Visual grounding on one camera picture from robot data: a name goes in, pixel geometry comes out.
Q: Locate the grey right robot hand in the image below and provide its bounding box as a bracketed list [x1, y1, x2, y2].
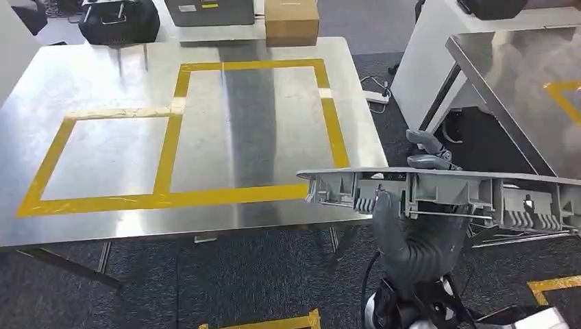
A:
[371, 129, 471, 293]

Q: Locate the black device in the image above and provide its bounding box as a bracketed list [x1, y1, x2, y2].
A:
[457, 0, 530, 22]

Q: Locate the black carry case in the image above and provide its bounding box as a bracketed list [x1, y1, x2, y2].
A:
[77, 0, 162, 47]

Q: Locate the silver plastic wheel hubcap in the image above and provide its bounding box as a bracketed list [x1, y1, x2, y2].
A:
[296, 167, 581, 249]

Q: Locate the white cabinet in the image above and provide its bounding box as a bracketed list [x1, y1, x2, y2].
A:
[391, 0, 581, 133]

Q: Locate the steel work table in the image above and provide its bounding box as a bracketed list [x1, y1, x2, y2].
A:
[445, 26, 581, 181]
[0, 36, 389, 290]

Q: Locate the white power strip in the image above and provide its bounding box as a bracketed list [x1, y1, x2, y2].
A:
[362, 89, 391, 105]

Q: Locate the brown cardboard box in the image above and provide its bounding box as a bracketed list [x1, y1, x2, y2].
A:
[264, 0, 321, 48]

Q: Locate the grey metal box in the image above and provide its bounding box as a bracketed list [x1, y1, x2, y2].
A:
[164, 0, 256, 27]

